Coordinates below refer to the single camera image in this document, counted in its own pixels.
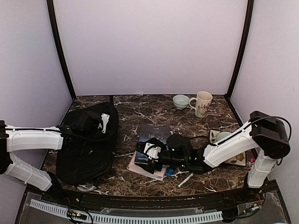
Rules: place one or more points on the black student bag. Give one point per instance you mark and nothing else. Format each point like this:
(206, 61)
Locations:
(94, 160)

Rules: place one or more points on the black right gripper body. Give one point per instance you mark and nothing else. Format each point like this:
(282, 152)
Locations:
(180, 162)

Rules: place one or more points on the black front rail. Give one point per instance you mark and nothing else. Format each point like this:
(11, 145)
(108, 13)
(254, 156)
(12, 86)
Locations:
(219, 200)

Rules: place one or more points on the dark blue Wuthering Heights book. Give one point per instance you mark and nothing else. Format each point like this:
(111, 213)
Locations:
(148, 132)

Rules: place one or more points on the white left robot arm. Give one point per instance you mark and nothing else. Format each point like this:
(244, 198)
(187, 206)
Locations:
(54, 138)

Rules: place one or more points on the small circuit board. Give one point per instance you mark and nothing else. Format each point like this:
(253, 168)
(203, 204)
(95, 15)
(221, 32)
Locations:
(76, 215)

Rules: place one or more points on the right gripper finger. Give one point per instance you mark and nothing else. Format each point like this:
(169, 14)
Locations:
(149, 158)
(140, 146)

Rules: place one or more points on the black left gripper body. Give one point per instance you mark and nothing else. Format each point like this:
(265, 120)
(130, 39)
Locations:
(90, 135)

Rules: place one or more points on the black frame post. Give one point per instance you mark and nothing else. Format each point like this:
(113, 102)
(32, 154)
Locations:
(59, 48)
(242, 47)

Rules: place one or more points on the left black frame post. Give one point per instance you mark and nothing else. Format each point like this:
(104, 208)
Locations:
(59, 48)

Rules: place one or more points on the white slotted cable duct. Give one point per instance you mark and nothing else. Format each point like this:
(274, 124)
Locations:
(117, 216)

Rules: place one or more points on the pink notebook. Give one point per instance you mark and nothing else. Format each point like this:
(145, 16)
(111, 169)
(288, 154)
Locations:
(158, 175)

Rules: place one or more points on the white pen green tip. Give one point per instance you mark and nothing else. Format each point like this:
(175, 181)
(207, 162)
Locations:
(185, 180)

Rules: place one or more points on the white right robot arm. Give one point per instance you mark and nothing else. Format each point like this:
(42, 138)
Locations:
(267, 133)

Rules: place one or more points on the cream floral mug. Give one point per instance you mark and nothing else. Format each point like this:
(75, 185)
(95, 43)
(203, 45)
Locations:
(201, 103)

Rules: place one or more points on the right black frame post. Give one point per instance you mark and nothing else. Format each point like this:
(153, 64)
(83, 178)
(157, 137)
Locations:
(242, 47)

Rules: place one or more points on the pale green bowl on plate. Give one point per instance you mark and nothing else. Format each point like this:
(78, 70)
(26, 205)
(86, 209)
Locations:
(222, 135)

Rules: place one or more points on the small celadon bowl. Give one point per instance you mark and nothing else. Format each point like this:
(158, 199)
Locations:
(181, 101)

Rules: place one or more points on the floral square plate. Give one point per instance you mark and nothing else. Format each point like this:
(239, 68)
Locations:
(238, 160)

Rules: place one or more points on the black marker blue cap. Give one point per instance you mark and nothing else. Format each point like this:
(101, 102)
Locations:
(169, 172)

